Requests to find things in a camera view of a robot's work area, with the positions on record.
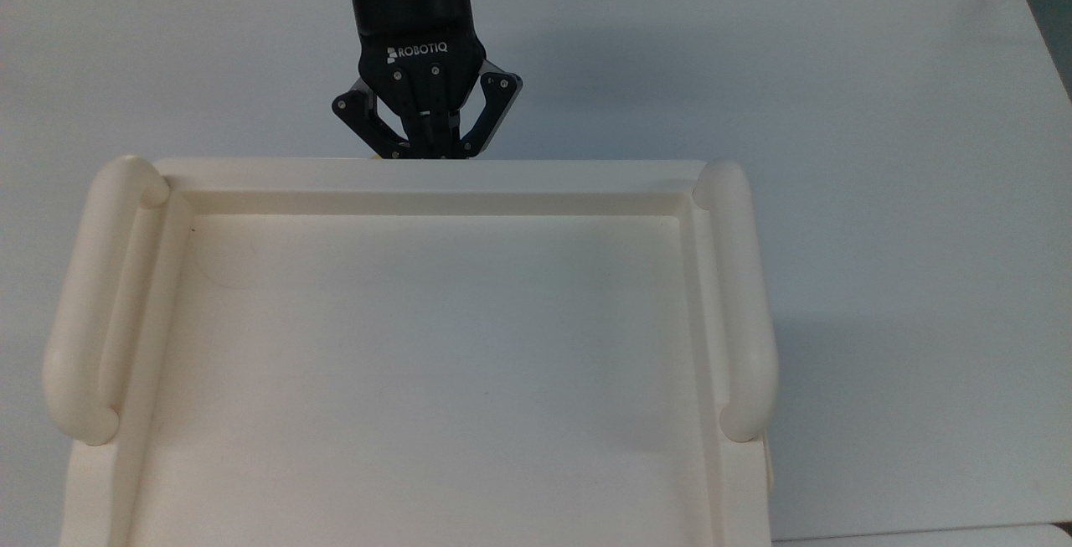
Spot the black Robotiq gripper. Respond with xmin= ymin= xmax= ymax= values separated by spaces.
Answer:
xmin=332 ymin=0 xmax=524 ymax=159

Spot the large white plastic tray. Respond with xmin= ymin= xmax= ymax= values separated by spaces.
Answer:
xmin=42 ymin=153 xmax=780 ymax=547

